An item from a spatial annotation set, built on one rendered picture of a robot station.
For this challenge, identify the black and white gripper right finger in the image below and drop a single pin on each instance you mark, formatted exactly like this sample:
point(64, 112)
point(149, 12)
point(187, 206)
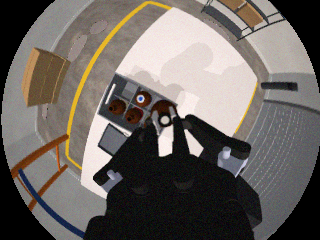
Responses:
point(232, 154)

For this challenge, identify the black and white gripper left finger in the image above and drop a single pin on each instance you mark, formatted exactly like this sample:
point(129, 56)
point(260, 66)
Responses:
point(140, 176)

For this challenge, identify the brown glass bottle with blue label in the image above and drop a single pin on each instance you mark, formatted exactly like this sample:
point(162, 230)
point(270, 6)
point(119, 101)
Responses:
point(143, 97)
point(164, 119)

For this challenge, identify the grey divided crate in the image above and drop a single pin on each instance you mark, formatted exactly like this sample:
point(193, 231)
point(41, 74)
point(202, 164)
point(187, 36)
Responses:
point(127, 90)

